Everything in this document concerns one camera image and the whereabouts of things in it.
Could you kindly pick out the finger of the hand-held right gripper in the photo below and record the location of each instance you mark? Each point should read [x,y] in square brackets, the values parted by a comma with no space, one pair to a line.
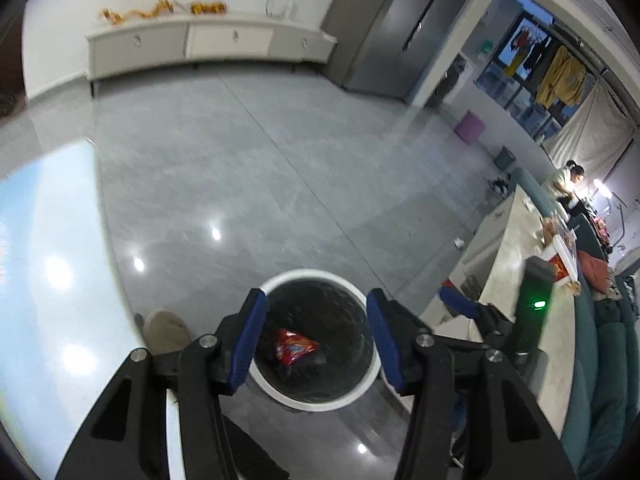
[456,302]

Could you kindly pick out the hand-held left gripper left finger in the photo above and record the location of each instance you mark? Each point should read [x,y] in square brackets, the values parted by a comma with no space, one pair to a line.
[245,345]

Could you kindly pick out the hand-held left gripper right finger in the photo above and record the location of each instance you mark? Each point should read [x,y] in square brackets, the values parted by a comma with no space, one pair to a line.
[385,340]

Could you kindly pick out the round white-rimmed trash bin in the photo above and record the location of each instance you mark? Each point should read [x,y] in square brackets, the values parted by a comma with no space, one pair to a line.
[320,300]

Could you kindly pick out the red snack packet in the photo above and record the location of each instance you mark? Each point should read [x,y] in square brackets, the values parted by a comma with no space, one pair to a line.
[295,347]

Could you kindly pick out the white red food box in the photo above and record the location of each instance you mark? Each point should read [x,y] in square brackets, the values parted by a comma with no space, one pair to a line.
[562,260]

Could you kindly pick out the small white floor scrap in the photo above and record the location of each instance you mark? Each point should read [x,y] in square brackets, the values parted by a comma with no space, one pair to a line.
[457,243]

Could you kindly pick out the beige marble table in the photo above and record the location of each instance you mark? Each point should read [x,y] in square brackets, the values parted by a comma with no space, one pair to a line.
[510,250]

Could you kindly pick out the pink cushion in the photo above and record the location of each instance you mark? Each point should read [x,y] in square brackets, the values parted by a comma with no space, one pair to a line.
[595,270]

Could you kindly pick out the beige slipper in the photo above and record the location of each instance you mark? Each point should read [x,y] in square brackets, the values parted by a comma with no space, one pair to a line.
[162,327]

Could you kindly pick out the teal sofa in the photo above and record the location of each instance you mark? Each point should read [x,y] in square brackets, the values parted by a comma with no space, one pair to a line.
[600,385]

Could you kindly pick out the dark shoes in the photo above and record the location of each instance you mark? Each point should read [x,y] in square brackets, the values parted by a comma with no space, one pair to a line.
[497,185]

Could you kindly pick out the small grey bin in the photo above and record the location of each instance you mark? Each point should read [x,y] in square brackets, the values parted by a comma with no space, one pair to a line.
[505,158]

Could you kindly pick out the white hanging sheet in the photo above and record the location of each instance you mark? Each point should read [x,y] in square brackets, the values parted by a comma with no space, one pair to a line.
[595,130]

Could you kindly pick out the balcony window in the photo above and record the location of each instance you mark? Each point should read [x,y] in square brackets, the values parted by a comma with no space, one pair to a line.
[500,90]

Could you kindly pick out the hanging red yellow garment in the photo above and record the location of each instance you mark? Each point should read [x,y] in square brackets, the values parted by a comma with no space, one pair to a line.
[520,50]

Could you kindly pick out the grey refrigerator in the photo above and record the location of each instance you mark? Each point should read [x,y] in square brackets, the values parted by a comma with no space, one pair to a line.
[400,35]

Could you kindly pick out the white TV cabinet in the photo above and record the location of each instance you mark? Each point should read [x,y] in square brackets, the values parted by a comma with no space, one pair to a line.
[225,42]

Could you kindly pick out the yellow dragon decoration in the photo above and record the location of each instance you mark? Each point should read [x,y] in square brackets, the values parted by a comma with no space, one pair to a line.
[135,12]

